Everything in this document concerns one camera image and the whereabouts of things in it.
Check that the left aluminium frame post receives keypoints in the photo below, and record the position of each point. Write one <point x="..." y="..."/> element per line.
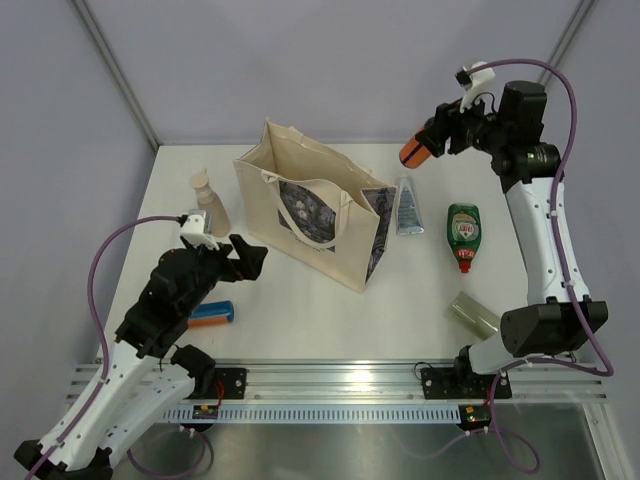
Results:
<point x="98" y="39"/>

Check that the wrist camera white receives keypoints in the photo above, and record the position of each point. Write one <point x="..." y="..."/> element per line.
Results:
<point x="197" y="229"/>
<point x="475" y="79"/>

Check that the right aluminium frame post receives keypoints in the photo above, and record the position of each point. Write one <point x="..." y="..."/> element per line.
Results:
<point x="551" y="68"/>

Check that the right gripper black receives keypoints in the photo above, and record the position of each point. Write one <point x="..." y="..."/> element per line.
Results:
<point x="450" y="122"/>

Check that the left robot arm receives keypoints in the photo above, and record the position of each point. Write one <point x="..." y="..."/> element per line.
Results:
<point x="144" y="374"/>

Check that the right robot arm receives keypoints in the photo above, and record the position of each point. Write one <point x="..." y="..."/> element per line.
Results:
<point x="560" y="315"/>

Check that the white slotted cable duct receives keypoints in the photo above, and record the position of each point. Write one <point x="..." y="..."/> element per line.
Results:
<point x="314" y="414"/>

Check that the lying green bottle beige cap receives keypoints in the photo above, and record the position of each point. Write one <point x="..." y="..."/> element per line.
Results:
<point x="474" y="316"/>

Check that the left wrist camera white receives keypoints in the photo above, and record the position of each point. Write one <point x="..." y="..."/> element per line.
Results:
<point x="197" y="229"/>

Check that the silver blue tube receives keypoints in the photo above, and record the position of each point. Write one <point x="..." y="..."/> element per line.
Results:
<point x="408" y="218"/>

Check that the aluminium frame post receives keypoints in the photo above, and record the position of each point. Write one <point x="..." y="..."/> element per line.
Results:
<point x="98" y="39"/>
<point x="551" y="68"/>

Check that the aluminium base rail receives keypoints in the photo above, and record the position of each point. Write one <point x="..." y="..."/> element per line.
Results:
<point x="394" y="382"/>

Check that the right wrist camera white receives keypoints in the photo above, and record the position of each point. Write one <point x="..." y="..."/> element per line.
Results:
<point x="475" y="79"/>

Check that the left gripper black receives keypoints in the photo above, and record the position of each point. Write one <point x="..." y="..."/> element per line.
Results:
<point x="248" y="265"/>

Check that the beige pump bottle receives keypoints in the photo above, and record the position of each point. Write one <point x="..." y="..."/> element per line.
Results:
<point x="209" y="200"/>

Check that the beige canvas tote bag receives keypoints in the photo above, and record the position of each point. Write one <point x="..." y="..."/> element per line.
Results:
<point x="315" y="204"/>

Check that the orange blue spray bottle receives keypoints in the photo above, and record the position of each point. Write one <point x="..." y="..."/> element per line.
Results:
<point x="413" y="154"/>

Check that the blue orange lying bottle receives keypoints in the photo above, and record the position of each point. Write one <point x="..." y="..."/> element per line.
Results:
<point x="211" y="314"/>

